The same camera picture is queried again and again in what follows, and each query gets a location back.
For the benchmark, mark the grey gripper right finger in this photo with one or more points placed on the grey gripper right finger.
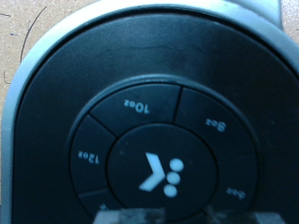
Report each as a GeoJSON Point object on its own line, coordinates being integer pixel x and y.
{"type": "Point", "coordinates": [246, 218]}

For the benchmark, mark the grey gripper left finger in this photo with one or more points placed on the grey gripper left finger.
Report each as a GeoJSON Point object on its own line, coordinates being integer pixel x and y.
{"type": "Point", "coordinates": [130, 216]}

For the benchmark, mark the black Keurig coffee machine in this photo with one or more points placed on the black Keurig coffee machine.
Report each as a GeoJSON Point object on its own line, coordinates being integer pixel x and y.
{"type": "Point", "coordinates": [155, 109]}

